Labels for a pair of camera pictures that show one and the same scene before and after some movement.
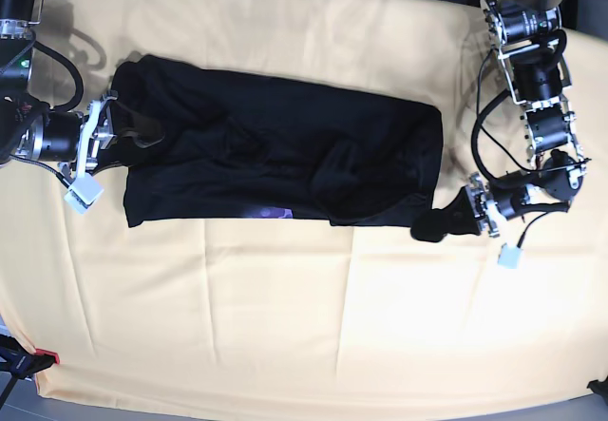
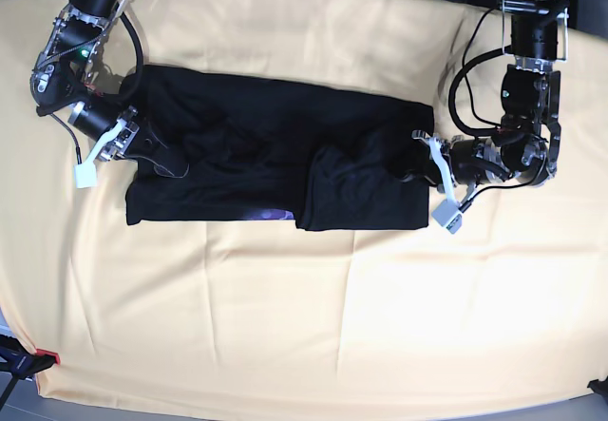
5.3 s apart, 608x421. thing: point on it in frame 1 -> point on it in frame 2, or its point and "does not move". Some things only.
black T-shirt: [202, 143] does not move
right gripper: [506, 191] -> [471, 161]
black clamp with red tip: [19, 361] does not move
